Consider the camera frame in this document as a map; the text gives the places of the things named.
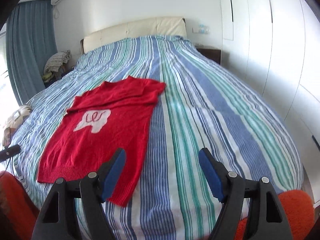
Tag red knit sweater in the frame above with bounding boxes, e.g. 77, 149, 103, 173
37, 76, 165, 206

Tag pile of clothes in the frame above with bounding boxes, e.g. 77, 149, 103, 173
42, 50, 71, 83

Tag patterned cushion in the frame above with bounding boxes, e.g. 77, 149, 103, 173
2, 105, 33, 148

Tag orange fluffy garment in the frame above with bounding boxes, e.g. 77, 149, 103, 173
234, 189, 319, 239

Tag striped blue green bedspread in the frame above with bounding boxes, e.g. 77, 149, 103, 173
9, 36, 303, 239

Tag blue curtain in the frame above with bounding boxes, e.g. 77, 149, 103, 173
6, 0, 57, 105

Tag dark wooden nightstand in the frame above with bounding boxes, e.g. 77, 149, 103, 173
195, 45, 221, 64

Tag white wardrobe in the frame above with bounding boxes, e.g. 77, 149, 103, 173
220, 0, 319, 206

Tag cream padded headboard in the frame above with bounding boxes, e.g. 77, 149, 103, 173
80, 17, 187, 54

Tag wall power socket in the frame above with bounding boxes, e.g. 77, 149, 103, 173
193, 24, 210, 34

